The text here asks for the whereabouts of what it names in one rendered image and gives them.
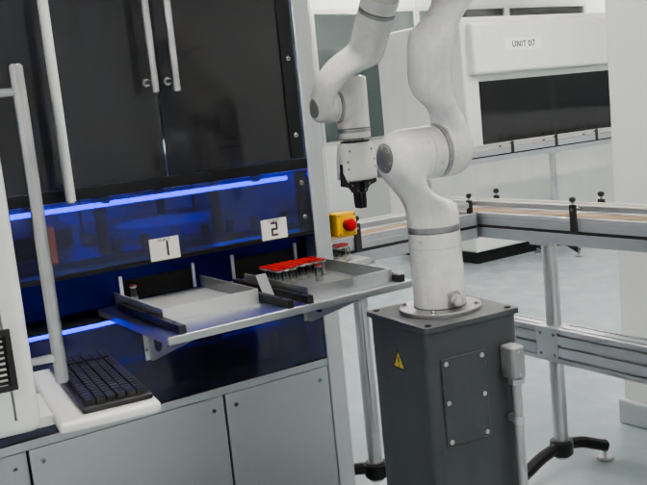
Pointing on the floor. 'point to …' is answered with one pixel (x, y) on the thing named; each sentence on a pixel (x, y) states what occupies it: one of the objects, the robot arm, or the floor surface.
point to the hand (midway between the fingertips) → (360, 200)
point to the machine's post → (313, 152)
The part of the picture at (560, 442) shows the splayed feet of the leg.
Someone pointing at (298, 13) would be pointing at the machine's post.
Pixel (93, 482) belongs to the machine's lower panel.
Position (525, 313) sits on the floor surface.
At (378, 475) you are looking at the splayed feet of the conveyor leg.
